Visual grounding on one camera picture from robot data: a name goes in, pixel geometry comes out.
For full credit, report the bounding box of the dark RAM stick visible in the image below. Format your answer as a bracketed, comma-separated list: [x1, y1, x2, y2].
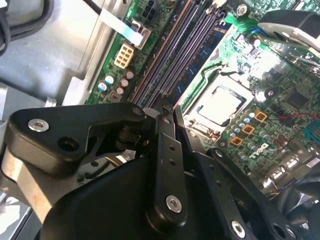
[161, 7, 220, 107]

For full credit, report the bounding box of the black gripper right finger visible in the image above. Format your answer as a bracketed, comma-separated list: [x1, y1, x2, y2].
[174, 106, 308, 240]

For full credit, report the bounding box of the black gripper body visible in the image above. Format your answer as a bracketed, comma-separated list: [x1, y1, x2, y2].
[41, 153, 232, 240]

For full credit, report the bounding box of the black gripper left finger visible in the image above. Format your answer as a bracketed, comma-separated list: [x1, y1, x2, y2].
[0, 98, 189, 233]

